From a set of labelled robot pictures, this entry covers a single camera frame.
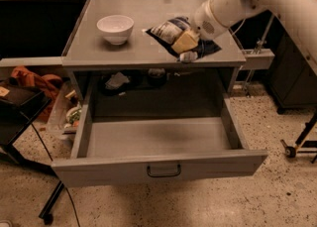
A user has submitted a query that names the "black drawer handle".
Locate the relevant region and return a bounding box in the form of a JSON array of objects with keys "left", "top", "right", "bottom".
[{"left": 147, "top": 164, "right": 181, "bottom": 178}]

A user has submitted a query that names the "black wheeled tripod base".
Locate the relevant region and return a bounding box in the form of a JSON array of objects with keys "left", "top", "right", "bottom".
[{"left": 280, "top": 110, "right": 317, "bottom": 164}]

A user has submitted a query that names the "orange cloth on floor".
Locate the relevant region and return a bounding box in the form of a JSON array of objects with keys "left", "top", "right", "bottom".
[{"left": 11, "top": 66, "right": 63, "bottom": 122}]

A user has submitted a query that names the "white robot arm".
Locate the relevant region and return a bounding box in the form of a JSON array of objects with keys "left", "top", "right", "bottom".
[{"left": 190, "top": 0, "right": 317, "bottom": 73}]

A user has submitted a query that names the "white ceramic bowl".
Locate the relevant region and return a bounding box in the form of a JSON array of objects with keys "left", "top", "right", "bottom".
[{"left": 97, "top": 15, "right": 135, "bottom": 45}]

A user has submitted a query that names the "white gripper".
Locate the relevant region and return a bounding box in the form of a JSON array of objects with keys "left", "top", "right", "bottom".
[{"left": 171, "top": 1, "right": 227, "bottom": 62}]

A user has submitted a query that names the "grey open drawer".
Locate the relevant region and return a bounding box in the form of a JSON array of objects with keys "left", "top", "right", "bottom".
[{"left": 51, "top": 75, "right": 269, "bottom": 189}]

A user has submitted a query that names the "blue chip bag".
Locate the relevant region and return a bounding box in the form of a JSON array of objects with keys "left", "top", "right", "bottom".
[{"left": 146, "top": 16, "right": 221, "bottom": 62}]

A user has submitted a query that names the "clear plastic bin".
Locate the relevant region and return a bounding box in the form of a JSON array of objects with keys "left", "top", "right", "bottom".
[{"left": 47, "top": 81, "right": 78, "bottom": 142}]

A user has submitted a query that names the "grey cabinet counter unit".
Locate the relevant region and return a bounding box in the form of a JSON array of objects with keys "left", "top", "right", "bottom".
[{"left": 60, "top": 0, "right": 247, "bottom": 106}]

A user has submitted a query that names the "crumpled grey item in cabinet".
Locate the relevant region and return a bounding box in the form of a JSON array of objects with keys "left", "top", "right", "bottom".
[{"left": 105, "top": 72, "right": 130, "bottom": 90}]

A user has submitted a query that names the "metal diagonal rod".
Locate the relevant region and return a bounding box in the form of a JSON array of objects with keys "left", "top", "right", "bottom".
[{"left": 253, "top": 14, "right": 274, "bottom": 55}]

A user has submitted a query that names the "black rolling stand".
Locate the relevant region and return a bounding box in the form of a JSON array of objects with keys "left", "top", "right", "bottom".
[{"left": 0, "top": 79, "right": 65, "bottom": 226}]

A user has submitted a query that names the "white power cable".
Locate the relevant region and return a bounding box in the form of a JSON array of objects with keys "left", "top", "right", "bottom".
[{"left": 230, "top": 17, "right": 247, "bottom": 38}]

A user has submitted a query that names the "black floor cable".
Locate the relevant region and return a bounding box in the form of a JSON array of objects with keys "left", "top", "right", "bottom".
[{"left": 31, "top": 122, "right": 82, "bottom": 227}]

